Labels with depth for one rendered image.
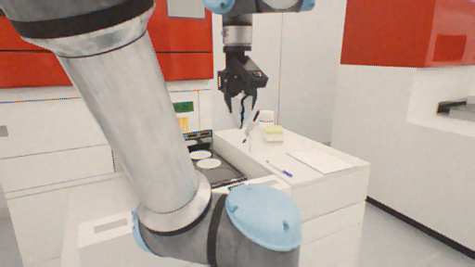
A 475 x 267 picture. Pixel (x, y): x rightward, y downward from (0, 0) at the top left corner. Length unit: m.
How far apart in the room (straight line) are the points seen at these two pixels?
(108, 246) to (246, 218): 0.38
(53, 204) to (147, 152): 1.04
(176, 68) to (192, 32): 0.16
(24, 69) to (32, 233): 0.63
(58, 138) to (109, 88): 0.97
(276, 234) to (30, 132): 1.02
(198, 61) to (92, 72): 0.96
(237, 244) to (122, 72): 0.28
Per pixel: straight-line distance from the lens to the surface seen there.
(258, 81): 0.62
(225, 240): 0.43
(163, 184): 0.36
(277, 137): 1.14
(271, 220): 0.40
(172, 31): 1.19
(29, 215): 1.37
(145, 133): 0.31
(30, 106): 1.23
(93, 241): 0.69
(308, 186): 0.88
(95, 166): 1.28
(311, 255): 1.05
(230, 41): 0.68
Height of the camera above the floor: 1.34
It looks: 16 degrees down
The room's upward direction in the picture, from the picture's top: straight up
